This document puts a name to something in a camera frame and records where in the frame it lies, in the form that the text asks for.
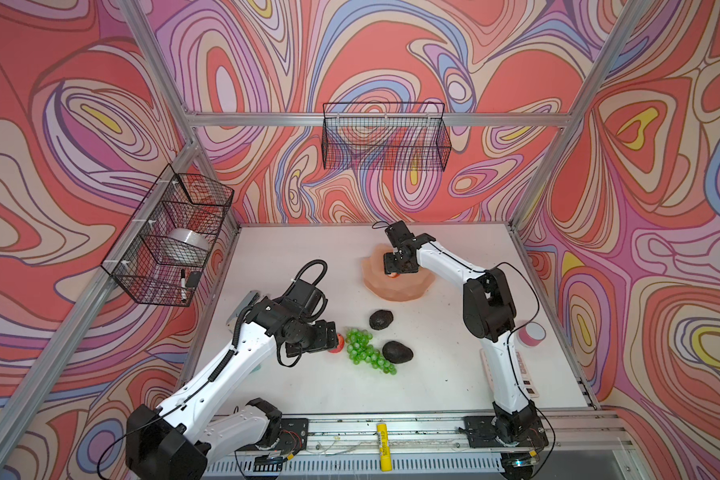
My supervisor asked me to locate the pink calculator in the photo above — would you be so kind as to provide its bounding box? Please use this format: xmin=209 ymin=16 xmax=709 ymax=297
xmin=480 ymin=349 xmax=539 ymax=400

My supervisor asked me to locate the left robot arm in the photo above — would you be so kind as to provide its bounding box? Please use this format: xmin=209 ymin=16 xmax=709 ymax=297
xmin=123 ymin=259 xmax=338 ymax=479

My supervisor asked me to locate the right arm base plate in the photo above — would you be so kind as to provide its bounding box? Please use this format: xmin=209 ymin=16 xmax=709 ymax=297
xmin=461 ymin=416 xmax=549 ymax=450

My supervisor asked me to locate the green fake grape bunch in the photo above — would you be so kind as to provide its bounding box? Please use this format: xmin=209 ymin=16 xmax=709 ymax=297
xmin=344 ymin=328 xmax=397 ymax=375

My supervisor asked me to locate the teal small clock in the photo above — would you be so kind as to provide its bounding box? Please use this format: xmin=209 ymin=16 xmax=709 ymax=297
xmin=227 ymin=290 xmax=261 ymax=329

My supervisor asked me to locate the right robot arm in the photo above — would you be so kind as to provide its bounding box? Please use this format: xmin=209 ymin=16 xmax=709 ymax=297
xmin=383 ymin=221 xmax=552 ymax=450

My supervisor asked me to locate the silver tape roll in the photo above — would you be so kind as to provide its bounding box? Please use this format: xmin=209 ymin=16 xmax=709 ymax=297
xmin=163 ymin=228 xmax=210 ymax=265

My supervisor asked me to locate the back black wire basket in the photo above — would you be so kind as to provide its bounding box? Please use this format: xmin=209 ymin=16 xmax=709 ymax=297
xmin=321 ymin=100 xmax=452 ymax=172

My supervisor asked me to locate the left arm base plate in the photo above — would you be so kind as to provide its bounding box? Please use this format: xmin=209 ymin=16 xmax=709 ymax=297
xmin=237 ymin=417 xmax=309 ymax=455

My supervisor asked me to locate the left black wire basket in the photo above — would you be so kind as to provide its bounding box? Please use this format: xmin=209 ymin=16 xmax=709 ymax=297
xmin=101 ymin=166 xmax=234 ymax=307

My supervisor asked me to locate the black marker in basket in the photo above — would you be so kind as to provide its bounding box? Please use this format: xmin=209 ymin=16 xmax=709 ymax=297
xmin=179 ymin=269 xmax=188 ymax=304

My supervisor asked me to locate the large dark fake avocado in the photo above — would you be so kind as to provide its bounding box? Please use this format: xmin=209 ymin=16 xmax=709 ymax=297
xmin=382 ymin=341 xmax=414 ymax=365

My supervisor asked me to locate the yellow marker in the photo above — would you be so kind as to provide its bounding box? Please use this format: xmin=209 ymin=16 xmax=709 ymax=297
xmin=376 ymin=423 xmax=393 ymax=472

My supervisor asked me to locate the small dark fake avocado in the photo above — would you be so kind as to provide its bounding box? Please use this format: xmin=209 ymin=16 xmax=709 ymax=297
xmin=368 ymin=310 xmax=394 ymax=331

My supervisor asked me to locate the pink faceted fruit bowl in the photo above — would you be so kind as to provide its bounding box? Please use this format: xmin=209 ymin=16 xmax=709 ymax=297
xmin=361 ymin=244 xmax=435 ymax=302

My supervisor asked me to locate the black wire basket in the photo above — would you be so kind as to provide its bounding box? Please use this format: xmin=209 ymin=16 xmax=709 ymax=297
xmin=101 ymin=166 xmax=234 ymax=307
xmin=321 ymin=100 xmax=452 ymax=172

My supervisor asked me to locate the pink tape roll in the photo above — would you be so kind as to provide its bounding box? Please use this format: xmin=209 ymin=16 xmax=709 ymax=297
xmin=516 ymin=322 xmax=547 ymax=348

